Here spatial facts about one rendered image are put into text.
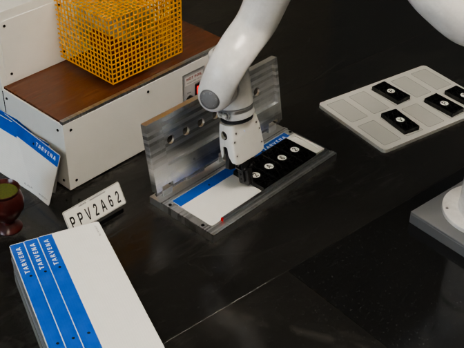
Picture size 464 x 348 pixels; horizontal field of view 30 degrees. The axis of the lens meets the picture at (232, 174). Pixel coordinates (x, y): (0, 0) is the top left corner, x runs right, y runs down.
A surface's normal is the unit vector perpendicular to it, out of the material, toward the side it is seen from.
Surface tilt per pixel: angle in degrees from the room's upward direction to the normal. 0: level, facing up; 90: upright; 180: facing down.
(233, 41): 41
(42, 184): 69
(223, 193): 0
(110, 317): 0
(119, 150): 90
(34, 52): 90
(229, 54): 51
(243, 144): 78
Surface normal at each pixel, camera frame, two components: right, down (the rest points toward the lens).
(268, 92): 0.72, 0.28
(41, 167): -0.68, 0.08
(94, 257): 0.01, -0.81
